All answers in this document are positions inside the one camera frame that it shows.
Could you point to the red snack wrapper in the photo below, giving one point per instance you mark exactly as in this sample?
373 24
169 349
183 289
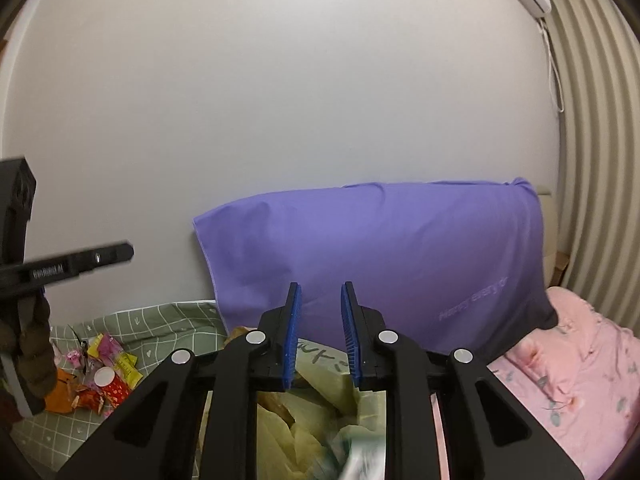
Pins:
98 399

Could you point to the pink floral bedsheet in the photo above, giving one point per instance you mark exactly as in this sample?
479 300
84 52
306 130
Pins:
580 380

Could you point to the orange snack wrapper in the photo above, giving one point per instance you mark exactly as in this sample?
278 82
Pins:
61 400

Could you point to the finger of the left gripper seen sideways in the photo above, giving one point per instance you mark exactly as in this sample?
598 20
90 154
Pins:
91 259

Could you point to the yellow wafer wrapper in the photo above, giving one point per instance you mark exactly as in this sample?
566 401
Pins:
106 349

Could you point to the pink round bottle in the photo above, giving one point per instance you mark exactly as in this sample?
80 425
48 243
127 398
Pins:
104 377

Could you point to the beige striped curtain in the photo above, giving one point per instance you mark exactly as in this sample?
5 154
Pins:
597 55

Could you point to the left gloved hand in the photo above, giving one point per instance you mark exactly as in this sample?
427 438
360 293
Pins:
27 356

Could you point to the purple pillow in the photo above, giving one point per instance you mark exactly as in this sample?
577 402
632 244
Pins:
449 264

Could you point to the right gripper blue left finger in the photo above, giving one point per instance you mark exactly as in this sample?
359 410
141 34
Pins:
289 339

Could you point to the yellow-green trash bag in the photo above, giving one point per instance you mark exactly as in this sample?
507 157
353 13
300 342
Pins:
309 430

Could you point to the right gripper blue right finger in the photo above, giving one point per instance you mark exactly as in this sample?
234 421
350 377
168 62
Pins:
351 334

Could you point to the green checked blanket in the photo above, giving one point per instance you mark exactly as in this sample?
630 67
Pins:
150 334

